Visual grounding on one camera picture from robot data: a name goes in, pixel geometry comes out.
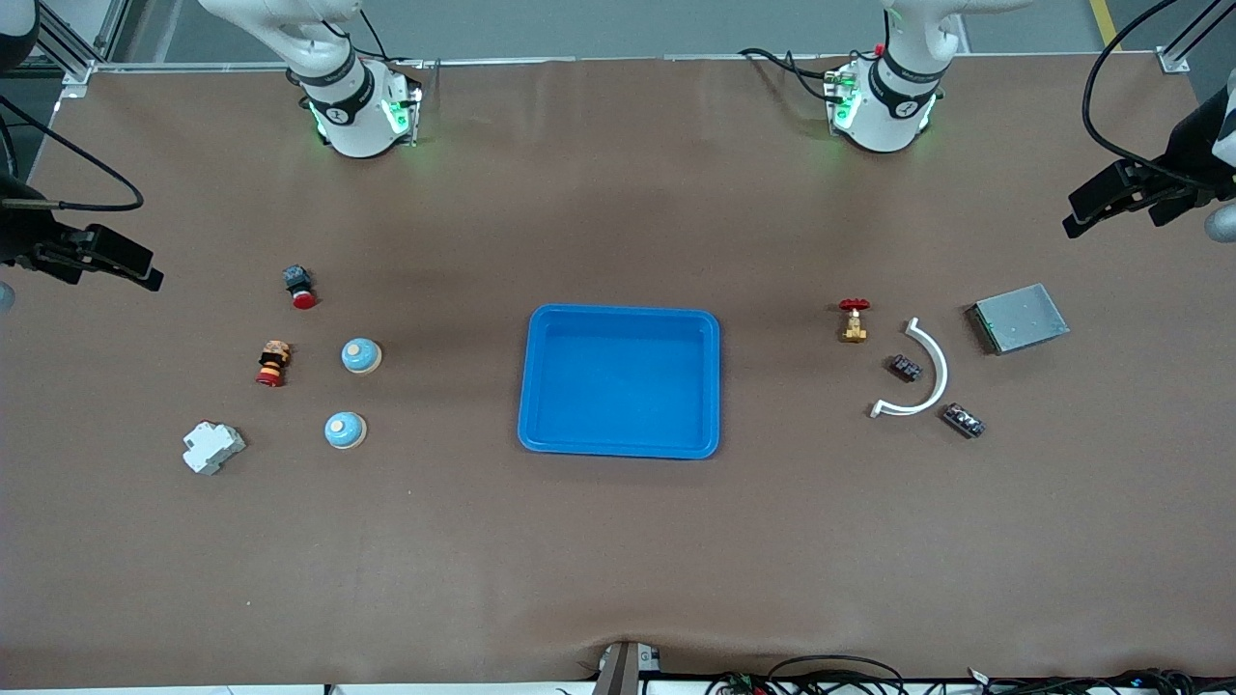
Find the blue plastic tray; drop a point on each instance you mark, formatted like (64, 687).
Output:
(618, 386)

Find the blue bell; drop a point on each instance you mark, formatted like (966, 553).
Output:
(345, 430)
(361, 355)

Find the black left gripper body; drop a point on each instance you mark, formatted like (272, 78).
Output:
(1187, 166)

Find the white circuit breaker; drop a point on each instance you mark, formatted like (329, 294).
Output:
(212, 448)

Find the red emergency push button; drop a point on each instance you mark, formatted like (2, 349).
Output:
(300, 287)

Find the white curved plastic bracket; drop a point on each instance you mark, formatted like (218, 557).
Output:
(941, 372)

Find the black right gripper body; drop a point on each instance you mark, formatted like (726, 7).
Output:
(21, 236)

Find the aluminium frame post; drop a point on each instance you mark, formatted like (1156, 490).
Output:
(68, 43)
(1173, 61)

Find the metal table edge rail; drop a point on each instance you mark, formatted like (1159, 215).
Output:
(599, 60)

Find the grey metal electronics box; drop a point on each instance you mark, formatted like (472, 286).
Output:
(1020, 319)

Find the red orange black switch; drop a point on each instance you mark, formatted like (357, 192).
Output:
(273, 364)

